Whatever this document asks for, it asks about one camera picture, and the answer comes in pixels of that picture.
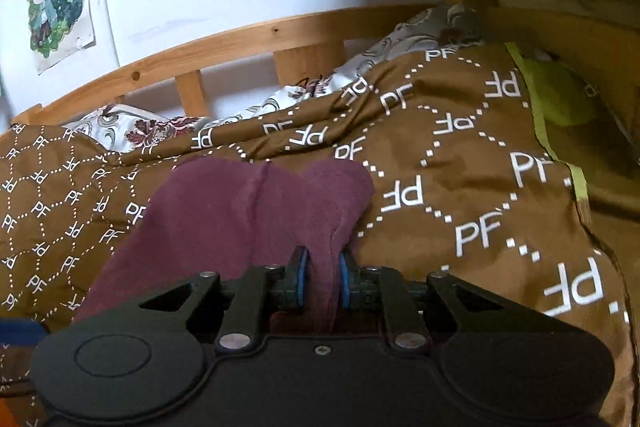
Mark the yellow-green cloth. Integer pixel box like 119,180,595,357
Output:
504,41,601,224

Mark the maroon knit garment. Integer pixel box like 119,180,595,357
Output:
72,157,377,336

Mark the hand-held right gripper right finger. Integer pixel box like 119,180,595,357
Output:
337,249,507,354

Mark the tan bed sheet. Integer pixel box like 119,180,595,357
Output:
462,0,640,427

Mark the brown printed blanket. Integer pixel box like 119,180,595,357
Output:
0,42,637,427

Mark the white floral bed sheet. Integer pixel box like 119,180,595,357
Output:
64,3,487,154

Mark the wooden bed rail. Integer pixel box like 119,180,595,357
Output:
0,4,483,134

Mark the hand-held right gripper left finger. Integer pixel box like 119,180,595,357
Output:
137,246,314,355

